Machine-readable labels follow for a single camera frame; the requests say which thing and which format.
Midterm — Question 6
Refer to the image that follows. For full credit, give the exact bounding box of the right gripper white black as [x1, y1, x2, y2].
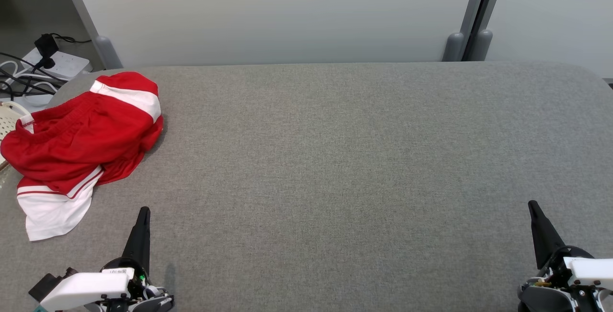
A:
[528, 200, 613, 290]

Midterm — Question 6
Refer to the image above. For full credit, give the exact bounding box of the cream perforated laundry basket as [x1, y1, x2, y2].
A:
[0, 101, 30, 171]

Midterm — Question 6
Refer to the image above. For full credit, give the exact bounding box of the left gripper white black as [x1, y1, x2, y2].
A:
[40, 206, 152, 312]

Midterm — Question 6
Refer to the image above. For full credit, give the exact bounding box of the red shorts white stripe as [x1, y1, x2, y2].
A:
[0, 71, 164, 194]

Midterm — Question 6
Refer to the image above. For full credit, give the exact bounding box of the black power adapter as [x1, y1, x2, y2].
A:
[34, 34, 60, 70]

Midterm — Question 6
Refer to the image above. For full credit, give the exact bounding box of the red Bulls 23 jersey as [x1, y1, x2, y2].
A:
[16, 151, 147, 242]

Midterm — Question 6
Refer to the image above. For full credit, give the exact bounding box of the grey partition post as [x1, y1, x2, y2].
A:
[472, 0, 509, 61]
[442, 0, 493, 62]
[57, 0, 124, 70]

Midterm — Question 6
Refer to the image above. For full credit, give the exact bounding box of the white cable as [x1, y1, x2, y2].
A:
[0, 60, 63, 94]

